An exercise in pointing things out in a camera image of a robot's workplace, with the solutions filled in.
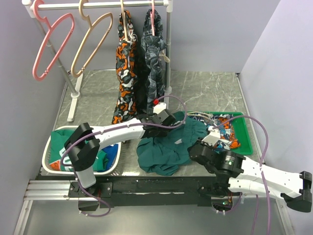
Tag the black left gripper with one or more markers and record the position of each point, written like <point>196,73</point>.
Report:
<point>163,132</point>

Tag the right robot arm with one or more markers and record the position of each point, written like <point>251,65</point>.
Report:
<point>236,173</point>

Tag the green plastic tray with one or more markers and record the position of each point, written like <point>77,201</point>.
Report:
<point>240,131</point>

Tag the beige hanger with camouflage shorts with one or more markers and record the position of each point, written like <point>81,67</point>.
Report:
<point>127,25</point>

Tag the white metal clothes rack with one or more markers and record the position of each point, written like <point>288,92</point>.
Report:
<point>46,29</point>

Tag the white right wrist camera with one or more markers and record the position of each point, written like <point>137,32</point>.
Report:
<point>212,138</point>

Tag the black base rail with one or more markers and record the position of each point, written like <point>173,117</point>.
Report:
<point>119,191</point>

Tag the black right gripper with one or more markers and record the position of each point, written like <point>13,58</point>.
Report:
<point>207,144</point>

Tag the dark leaf-print shorts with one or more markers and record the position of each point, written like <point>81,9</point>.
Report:
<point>152,46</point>

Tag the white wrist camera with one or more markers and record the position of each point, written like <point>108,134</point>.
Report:
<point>212,138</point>
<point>159,106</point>

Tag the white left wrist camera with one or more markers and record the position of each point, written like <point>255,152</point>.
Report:
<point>159,106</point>

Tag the pink hanger with leaf shorts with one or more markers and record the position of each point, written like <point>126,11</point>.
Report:
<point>152,16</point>

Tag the green printed t-shirt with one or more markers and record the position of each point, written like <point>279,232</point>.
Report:
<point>57,141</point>

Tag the blue garment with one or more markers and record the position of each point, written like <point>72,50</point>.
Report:
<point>111,152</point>

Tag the blue white patterned shorts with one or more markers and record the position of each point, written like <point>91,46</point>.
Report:
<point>228,139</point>

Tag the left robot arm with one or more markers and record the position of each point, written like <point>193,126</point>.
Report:
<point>84,144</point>

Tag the orange camouflage shorts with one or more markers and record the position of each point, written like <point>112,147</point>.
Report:
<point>126,75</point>

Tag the dark green shorts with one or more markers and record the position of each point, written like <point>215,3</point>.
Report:
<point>165,155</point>

